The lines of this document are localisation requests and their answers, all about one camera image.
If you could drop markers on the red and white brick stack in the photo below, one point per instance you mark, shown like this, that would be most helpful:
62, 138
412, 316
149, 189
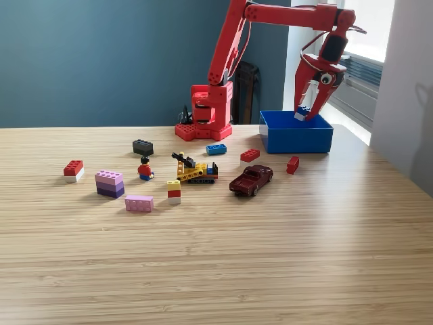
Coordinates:
73, 171
249, 156

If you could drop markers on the black building brick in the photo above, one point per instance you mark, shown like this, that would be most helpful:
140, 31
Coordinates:
142, 148

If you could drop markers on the small yellow toy digger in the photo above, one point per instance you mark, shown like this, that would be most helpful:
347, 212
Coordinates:
196, 172

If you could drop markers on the dark red toy car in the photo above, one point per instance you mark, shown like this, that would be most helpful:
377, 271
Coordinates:
250, 181

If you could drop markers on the black chair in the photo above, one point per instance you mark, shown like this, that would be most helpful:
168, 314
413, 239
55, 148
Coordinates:
252, 94

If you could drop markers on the small red building brick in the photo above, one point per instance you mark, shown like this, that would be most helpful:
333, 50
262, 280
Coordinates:
292, 165

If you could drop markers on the yellow red white brick stack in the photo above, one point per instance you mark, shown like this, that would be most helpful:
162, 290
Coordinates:
174, 193

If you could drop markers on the pink building brick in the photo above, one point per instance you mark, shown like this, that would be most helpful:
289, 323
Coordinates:
138, 204

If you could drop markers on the toy figure red shirt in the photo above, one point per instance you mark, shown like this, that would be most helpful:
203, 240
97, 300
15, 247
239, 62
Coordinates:
145, 171

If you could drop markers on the pink and purple brick stack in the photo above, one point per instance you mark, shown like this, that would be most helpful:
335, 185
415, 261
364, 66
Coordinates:
110, 184

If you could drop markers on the flat blue building brick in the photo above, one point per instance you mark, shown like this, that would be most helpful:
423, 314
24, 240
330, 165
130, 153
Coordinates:
216, 149

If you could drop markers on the blue plastic bin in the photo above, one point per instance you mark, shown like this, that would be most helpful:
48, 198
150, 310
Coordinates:
297, 142

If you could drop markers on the blue and white brick stack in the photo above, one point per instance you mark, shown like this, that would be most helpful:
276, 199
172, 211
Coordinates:
302, 113

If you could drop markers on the grey window vent grille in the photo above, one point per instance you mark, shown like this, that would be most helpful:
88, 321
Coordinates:
365, 72

